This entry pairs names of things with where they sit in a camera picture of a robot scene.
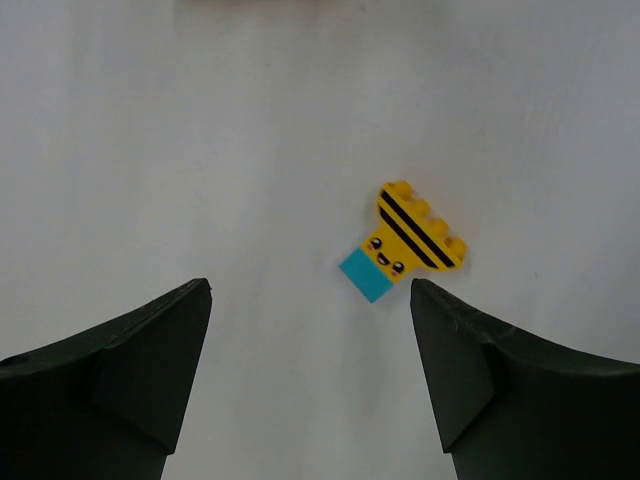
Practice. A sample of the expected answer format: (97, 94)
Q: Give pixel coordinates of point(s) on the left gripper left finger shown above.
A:
(109, 402)

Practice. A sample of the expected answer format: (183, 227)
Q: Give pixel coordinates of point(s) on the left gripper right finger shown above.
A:
(511, 405)

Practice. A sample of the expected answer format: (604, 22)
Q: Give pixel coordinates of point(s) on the small teal yellow lego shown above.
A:
(363, 273)

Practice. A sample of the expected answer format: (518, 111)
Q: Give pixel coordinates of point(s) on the yellow black striped lego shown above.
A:
(410, 236)

